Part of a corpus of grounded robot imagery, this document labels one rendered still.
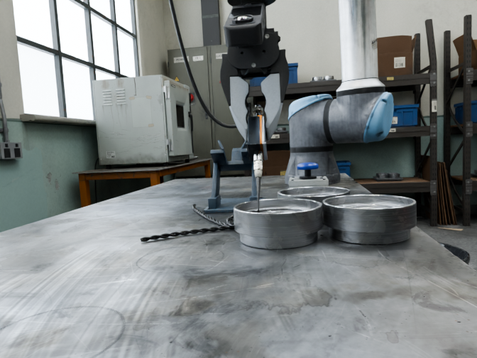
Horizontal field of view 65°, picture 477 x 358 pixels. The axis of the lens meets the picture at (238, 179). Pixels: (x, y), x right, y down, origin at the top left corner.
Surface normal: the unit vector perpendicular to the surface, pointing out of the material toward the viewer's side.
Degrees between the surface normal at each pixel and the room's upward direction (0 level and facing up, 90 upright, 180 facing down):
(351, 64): 94
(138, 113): 90
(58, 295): 0
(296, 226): 90
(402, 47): 92
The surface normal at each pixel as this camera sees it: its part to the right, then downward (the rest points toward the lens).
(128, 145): -0.17, 0.10
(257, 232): -0.51, 0.11
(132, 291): -0.05, -0.99
